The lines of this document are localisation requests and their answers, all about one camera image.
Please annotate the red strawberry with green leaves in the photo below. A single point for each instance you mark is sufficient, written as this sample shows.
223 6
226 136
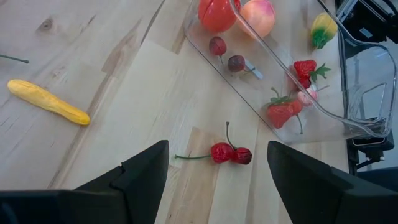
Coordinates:
280 113
304 70

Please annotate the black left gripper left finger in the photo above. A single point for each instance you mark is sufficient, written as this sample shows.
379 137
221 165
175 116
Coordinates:
93 205

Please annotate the yellow fruit with green end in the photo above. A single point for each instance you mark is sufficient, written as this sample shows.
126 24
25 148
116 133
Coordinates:
324 29

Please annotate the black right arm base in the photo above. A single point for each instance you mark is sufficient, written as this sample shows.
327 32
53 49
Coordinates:
367 18

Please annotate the red round plastic fruit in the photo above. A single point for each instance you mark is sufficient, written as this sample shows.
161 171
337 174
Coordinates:
216 15

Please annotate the dark red cherry with stem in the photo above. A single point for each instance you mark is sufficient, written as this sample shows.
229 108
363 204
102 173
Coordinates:
242 155
217 46
236 63
221 152

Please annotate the long yellow squash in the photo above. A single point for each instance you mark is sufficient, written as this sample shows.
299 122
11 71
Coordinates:
46 101

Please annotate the clear plastic storage container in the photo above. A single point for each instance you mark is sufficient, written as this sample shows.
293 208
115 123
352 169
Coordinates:
248 84

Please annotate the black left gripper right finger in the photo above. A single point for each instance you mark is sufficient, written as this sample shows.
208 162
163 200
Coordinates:
326 199

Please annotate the pink orange peach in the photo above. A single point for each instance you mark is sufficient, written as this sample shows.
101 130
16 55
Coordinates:
258 17

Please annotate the pink wrinkled fruit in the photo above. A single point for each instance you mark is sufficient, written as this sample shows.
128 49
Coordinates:
308 97

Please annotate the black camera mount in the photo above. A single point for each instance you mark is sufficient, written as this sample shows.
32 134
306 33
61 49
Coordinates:
370 147

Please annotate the thin green stem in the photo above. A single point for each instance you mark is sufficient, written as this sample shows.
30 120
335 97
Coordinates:
14 58

